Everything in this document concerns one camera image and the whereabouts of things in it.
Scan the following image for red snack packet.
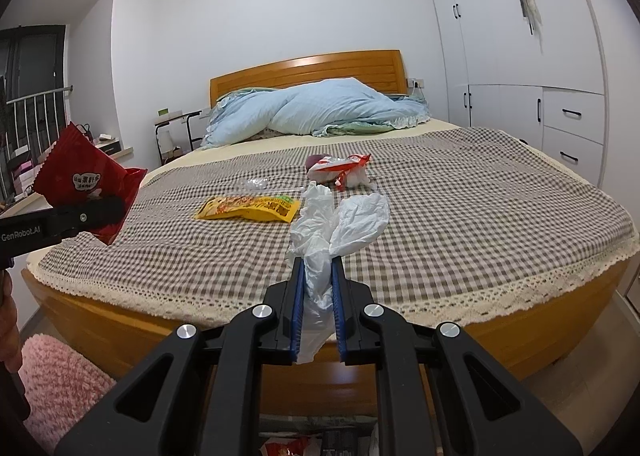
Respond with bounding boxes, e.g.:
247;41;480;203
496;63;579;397
262;436;311;456
32;122;148;247

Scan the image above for white tissue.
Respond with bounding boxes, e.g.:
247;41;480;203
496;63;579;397
327;192;391;257

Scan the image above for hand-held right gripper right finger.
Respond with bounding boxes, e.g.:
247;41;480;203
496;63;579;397
330;255;581;456

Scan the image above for white wad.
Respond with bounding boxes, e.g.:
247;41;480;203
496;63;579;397
347;168;378;191

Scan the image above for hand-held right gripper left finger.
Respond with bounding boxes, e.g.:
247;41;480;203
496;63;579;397
54;256;306;456

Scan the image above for person's left forearm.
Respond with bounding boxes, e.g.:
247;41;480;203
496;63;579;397
0;270;32;422

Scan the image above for red white snack wrapper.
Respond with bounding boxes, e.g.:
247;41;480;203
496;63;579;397
307;153;372;191

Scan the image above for light blue duvet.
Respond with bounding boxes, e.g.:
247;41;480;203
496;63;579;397
200;77;432;151

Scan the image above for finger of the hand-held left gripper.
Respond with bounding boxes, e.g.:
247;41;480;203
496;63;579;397
55;195;127;239

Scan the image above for pink bags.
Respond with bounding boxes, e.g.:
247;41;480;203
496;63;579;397
10;156;36;197

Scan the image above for grey hanging cloth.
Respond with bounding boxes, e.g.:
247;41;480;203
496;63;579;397
510;0;543;36

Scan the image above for white window railing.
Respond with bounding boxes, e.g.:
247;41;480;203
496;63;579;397
0;84;75;197

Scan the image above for black frame side table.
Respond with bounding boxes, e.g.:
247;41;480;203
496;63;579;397
154;110;201;161

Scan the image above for dark window pane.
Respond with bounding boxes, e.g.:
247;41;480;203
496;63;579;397
0;24;67;101

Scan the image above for yellow snack bag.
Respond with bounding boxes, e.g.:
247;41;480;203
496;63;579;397
194;194;301;224

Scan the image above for waste bin with printed liner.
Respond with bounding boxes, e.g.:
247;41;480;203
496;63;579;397
257;415;381;456

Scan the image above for white disposable glove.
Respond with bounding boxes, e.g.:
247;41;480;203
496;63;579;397
286;181;335;366

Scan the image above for white wardrobe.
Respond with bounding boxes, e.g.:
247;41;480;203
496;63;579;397
412;0;631;191

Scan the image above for wooden bed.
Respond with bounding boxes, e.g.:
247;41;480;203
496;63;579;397
20;50;628;417

